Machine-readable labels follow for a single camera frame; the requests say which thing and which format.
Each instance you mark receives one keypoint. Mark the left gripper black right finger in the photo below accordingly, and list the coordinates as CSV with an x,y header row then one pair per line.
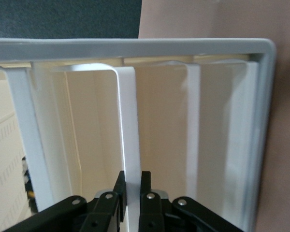
x,y
152,212

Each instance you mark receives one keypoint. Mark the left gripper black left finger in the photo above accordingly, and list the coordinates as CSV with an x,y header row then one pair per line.
x,y
101,212

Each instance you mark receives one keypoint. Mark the white drawer cabinet housing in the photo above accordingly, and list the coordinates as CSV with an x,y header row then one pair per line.
x,y
159,48

